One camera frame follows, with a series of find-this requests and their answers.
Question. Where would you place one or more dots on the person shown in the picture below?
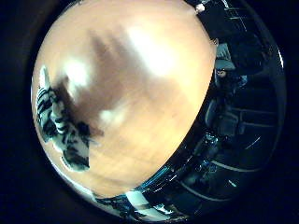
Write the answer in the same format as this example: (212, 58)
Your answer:
(221, 73)

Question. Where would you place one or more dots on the grey office chair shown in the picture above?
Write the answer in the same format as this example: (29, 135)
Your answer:
(227, 123)

